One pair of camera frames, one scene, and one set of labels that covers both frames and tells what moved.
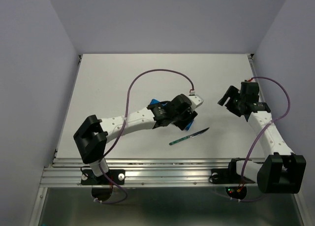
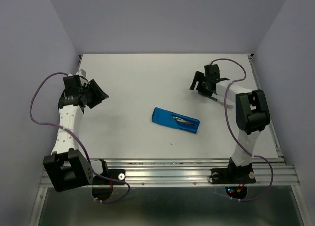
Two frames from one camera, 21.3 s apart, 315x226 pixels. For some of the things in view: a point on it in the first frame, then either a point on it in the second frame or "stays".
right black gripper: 231,92 to 199,76
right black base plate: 228,176 stays
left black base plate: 113,177 stays
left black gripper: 188,116 to 99,94
